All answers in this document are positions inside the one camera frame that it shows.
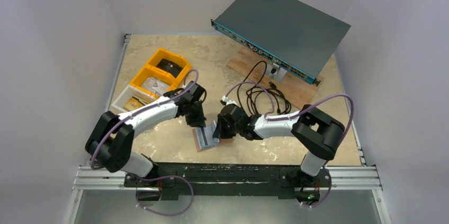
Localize black cable with USB plug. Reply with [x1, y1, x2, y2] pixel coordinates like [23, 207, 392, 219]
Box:
[237, 60, 292, 116]

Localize white plastic bin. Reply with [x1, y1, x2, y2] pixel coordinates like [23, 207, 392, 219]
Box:
[111, 85, 156, 112]

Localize grey socket box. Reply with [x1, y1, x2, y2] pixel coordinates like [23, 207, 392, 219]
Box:
[264, 63, 288, 82]

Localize grey credit cards in bin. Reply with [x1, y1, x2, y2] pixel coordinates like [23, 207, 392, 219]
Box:
[141, 77, 170, 96]

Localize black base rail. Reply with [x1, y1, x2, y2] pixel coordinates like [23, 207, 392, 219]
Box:
[124, 163, 332, 203]

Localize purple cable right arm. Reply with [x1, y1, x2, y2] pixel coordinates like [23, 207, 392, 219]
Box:
[224, 81, 355, 209]

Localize aluminium frame rail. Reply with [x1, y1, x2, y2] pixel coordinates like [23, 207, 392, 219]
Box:
[72, 165, 384, 192]

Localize yellow bin with black item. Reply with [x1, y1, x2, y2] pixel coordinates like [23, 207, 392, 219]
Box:
[146, 48, 192, 82]

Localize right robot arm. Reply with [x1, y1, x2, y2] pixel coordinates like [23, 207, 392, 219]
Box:
[212, 99, 347, 185]

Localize yellow cards in white bin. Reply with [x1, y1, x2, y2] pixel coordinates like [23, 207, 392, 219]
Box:
[123, 96, 148, 111]

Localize black item in bin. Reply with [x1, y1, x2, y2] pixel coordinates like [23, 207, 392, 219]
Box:
[156, 59, 183, 78]

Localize wooden board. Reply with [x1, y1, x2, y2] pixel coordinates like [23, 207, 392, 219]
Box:
[227, 47, 324, 107]

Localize yellow bin with cards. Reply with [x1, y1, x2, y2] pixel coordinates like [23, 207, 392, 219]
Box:
[130, 66, 179, 98]

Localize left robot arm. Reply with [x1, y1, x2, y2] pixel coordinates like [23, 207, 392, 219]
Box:
[85, 81, 206, 186]

